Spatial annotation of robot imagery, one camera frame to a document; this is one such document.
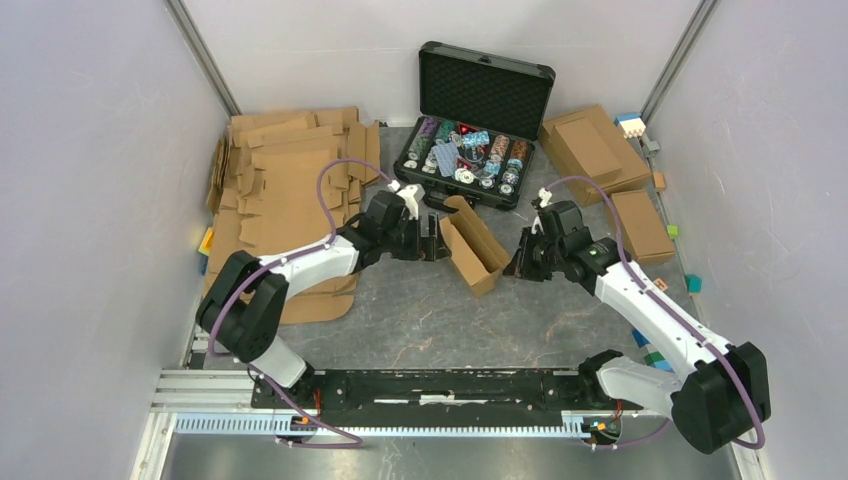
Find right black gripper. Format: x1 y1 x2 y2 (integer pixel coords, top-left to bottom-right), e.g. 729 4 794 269
502 226 564 282

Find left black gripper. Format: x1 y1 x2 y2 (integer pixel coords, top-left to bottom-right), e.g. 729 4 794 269
380 213 451 262

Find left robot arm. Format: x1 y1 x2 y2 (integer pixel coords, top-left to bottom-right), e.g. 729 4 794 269
195 185 449 408

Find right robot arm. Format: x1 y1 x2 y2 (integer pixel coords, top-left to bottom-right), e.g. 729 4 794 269
504 198 771 454

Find small folded cardboard box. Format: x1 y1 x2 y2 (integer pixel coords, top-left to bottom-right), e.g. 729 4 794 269
610 190 676 265

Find large folded cardboard box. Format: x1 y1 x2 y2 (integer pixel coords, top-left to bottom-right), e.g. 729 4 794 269
539 104 651 204

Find black poker chip case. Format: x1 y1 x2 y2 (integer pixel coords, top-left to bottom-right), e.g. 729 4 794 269
393 41 556 211

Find wooden letter H cube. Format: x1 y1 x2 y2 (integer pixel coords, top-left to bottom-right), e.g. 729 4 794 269
653 278 669 292

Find stack of flat cardboard blanks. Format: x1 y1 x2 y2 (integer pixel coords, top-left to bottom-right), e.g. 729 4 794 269
205 106 380 287

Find blue green stacked blocks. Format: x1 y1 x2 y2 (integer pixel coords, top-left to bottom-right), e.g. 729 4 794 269
631 329 673 372

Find small wooden cube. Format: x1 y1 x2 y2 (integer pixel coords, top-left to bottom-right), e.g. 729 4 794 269
652 172 667 192

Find teal cube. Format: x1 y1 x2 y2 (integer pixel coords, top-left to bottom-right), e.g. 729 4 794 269
684 274 702 294

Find blue white toy block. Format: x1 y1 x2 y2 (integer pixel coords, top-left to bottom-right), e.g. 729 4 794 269
614 113 647 139

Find grey toy block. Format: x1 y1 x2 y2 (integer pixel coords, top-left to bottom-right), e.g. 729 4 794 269
640 139 660 159

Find orange yellow block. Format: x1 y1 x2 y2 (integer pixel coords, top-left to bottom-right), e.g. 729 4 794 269
197 226 214 275

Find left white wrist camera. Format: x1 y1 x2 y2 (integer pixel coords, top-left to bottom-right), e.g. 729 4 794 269
388 180 425 220

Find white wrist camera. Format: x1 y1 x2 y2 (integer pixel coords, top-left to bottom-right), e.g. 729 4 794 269
388 180 425 220
531 187 552 234

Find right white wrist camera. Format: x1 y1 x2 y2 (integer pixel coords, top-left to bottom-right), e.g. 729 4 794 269
531 187 552 234

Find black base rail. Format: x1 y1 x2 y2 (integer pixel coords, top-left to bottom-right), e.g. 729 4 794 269
285 368 641 428

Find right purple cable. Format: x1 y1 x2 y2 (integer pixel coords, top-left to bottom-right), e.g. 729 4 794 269
543 175 767 452

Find purple cable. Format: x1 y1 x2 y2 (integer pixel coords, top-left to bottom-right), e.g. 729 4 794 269
206 158 402 450
543 175 767 452

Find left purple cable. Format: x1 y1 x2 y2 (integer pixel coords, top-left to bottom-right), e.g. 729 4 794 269
206 158 402 450

